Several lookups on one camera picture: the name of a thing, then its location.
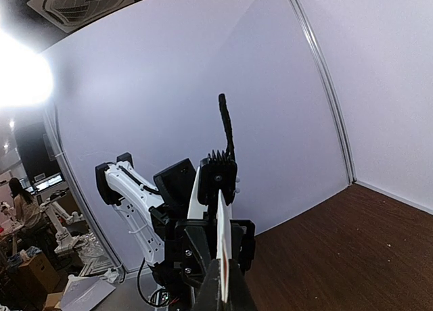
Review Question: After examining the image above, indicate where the person in background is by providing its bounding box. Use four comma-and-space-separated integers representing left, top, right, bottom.
8, 177, 44, 234

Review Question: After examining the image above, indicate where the right aluminium frame post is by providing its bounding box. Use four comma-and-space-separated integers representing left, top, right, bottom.
288, 0, 357, 185

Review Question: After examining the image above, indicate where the beige decorated lined sheet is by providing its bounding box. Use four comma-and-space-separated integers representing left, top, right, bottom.
216, 190, 232, 303

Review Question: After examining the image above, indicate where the ceiling air vent panel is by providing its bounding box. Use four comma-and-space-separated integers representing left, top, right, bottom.
27, 0, 134, 33

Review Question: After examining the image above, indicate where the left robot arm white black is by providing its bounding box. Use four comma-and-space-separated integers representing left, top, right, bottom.
95, 151, 256, 295

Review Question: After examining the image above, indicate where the ceiling light panel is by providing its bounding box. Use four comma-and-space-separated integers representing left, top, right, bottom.
1, 27, 54, 109

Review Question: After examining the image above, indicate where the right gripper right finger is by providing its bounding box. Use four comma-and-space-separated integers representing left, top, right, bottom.
224, 260, 256, 311

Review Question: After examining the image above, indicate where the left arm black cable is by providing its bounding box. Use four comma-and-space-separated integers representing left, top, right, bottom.
218, 93, 237, 163

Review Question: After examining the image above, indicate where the white paper on bench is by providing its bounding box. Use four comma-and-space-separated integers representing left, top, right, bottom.
60, 277, 116, 311

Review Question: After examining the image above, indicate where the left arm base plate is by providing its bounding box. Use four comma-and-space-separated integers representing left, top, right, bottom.
147, 285, 190, 311

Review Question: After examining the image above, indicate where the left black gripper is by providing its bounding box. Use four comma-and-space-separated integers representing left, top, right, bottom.
164, 219, 256, 291

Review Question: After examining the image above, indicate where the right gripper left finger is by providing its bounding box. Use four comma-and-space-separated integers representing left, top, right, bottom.
192, 259, 226, 311

